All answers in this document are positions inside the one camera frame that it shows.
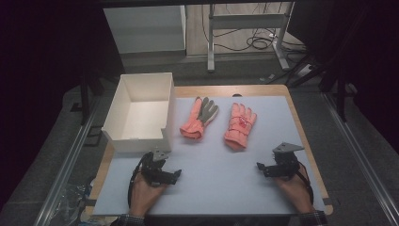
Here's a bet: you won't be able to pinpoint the pink glove with red print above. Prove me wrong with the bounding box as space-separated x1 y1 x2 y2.
223 102 258 151

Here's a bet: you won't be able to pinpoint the white cabinet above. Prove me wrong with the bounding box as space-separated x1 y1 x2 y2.
103 4 187 55

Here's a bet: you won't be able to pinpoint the person's left hand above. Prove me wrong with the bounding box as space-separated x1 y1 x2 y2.
129 173 169 218

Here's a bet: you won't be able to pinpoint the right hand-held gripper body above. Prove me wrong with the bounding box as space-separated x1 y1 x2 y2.
271 141 305 181

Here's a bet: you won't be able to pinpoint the grey metal desk frame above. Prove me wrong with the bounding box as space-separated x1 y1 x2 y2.
206 1 296 73

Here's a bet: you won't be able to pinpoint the dark right gripper cable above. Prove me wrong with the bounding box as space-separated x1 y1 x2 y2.
296 161 315 205

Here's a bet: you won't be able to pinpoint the black floor cables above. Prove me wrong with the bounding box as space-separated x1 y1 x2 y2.
215 26 308 55

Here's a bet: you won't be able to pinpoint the clear plastic bag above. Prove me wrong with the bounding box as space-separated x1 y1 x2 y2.
56 180 96 226

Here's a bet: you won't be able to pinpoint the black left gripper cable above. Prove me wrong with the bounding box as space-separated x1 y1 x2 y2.
127 153 151 209

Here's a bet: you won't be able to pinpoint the metal rail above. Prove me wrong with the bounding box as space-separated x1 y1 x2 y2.
33 97 102 226
322 91 399 226

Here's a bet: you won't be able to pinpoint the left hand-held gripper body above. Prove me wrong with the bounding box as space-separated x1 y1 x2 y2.
139 149 172 188

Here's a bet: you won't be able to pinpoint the white box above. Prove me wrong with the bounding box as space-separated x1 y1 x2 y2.
101 73 177 153

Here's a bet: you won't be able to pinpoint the pink glove with grey palm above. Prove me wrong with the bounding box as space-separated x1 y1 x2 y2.
179 96 220 140

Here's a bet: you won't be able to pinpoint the person's right hand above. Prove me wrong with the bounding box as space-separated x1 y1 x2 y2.
274 172 315 215

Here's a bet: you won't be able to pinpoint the dark stand leg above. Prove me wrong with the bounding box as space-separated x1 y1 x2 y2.
78 74 105 126

